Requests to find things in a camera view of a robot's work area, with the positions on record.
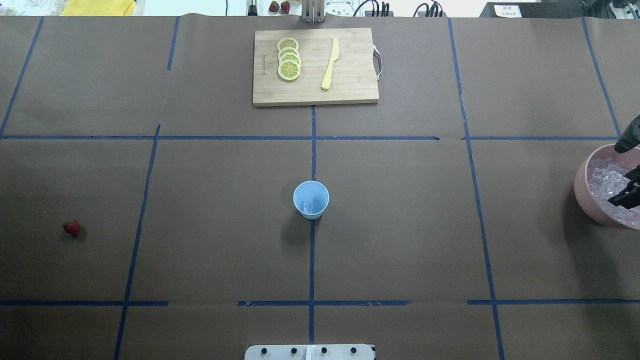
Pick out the ice cube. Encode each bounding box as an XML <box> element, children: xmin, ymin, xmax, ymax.
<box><xmin>302</xmin><ymin>200</ymin><xmax>314</xmax><ymax>214</ymax></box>

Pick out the clear ice cubes pile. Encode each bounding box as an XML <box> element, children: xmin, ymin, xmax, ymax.
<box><xmin>586</xmin><ymin>157</ymin><xmax>640</xmax><ymax>227</ymax></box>

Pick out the light blue plastic cup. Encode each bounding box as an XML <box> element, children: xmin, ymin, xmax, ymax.
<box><xmin>292</xmin><ymin>180</ymin><xmax>330</xmax><ymax>220</ymax></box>

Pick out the pink bowl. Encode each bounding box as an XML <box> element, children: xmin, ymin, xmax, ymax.
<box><xmin>573</xmin><ymin>144</ymin><xmax>640</xmax><ymax>230</ymax></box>

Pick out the bamboo cutting board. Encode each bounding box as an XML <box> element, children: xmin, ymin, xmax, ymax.
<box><xmin>253</xmin><ymin>27</ymin><xmax>380</xmax><ymax>107</ymax></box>

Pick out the yellow plastic knife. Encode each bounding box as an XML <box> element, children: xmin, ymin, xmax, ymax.
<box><xmin>320</xmin><ymin>37</ymin><xmax>341</xmax><ymax>91</ymax></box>

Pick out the lemon slice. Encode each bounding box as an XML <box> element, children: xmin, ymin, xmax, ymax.
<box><xmin>277</xmin><ymin>63</ymin><xmax>302</xmax><ymax>82</ymax></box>
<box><xmin>277</xmin><ymin>37</ymin><xmax>300</xmax><ymax>51</ymax></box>
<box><xmin>278</xmin><ymin>47</ymin><xmax>301</xmax><ymax>63</ymax></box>
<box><xmin>278</xmin><ymin>52</ymin><xmax>302</xmax><ymax>68</ymax></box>

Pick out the tray strawberry right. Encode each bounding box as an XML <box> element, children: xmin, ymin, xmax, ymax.
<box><xmin>279</xmin><ymin>1</ymin><xmax>291</xmax><ymax>15</ymax></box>

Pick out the tray strawberry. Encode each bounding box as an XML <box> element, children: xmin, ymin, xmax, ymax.
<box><xmin>268</xmin><ymin>0</ymin><xmax>281</xmax><ymax>14</ymax></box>
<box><xmin>279</xmin><ymin>1</ymin><xmax>291</xmax><ymax>15</ymax></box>

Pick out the tray strawberry left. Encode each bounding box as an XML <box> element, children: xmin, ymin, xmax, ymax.
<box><xmin>268</xmin><ymin>0</ymin><xmax>281</xmax><ymax>14</ymax></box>

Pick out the red strawberry on table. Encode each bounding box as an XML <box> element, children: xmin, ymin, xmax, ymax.
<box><xmin>62</xmin><ymin>219</ymin><xmax>82</xmax><ymax>239</ymax></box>

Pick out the yellow cloth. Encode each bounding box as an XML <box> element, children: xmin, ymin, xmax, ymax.
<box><xmin>61</xmin><ymin>0</ymin><xmax>137</xmax><ymax>17</ymax></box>

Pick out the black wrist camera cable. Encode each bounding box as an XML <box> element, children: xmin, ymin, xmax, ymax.
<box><xmin>614</xmin><ymin>115</ymin><xmax>640</xmax><ymax>154</ymax></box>

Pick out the aluminium frame post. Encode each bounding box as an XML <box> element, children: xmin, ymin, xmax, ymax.
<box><xmin>301</xmin><ymin>0</ymin><xmax>326</xmax><ymax>24</ymax></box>

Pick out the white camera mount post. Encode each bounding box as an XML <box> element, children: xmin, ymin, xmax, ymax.
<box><xmin>244</xmin><ymin>343</ymin><xmax>377</xmax><ymax>360</ymax></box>

